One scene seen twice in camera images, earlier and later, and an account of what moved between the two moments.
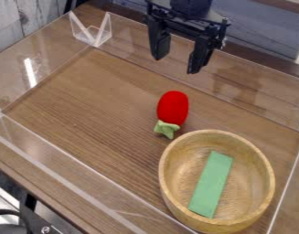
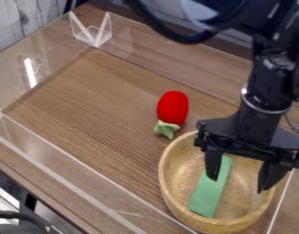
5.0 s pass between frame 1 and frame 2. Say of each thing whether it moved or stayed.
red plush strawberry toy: stayed
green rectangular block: stayed
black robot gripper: moved
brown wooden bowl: stayed
